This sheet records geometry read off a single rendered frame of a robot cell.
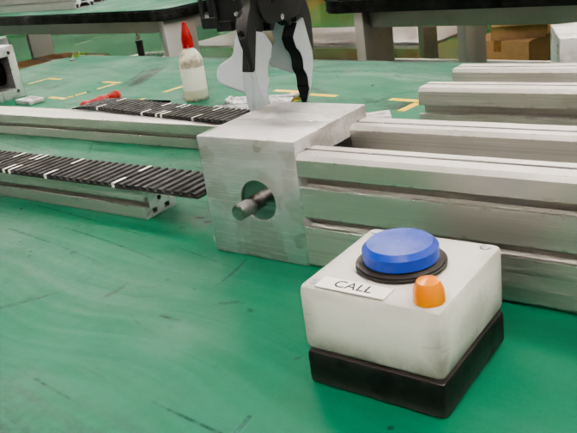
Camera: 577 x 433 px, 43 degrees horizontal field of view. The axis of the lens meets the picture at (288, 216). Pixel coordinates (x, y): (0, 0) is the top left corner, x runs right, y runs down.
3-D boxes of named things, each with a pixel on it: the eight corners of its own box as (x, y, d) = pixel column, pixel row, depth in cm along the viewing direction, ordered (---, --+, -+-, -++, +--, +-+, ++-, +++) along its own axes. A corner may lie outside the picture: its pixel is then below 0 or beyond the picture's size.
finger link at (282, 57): (284, 87, 87) (258, 16, 82) (326, 87, 84) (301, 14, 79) (271, 101, 86) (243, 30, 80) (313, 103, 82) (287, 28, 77)
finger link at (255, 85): (225, 120, 80) (231, 33, 79) (269, 123, 76) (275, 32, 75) (205, 118, 77) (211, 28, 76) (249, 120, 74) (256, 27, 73)
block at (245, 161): (197, 262, 57) (173, 144, 54) (288, 204, 66) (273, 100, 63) (291, 281, 52) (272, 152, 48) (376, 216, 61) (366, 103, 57)
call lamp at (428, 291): (407, 304, 35) (405, 282, 34) (422, 290, 36) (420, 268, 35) (437, 310, 34) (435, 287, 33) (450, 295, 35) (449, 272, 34)
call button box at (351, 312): (310, 382, 40) (295, 279, 38) (393, 301, 47) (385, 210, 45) (446, 422, 36) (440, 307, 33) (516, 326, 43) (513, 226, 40)
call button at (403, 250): (350, 284, 39) (346, 249, 38) (386, 253, 42) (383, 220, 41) (420, 297, 36) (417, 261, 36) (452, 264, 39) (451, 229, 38)
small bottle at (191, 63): (197, 102, 112) (184, 23, 107) (180, 101, 114) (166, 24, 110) (214, 96, 114) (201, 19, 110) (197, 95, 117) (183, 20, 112)
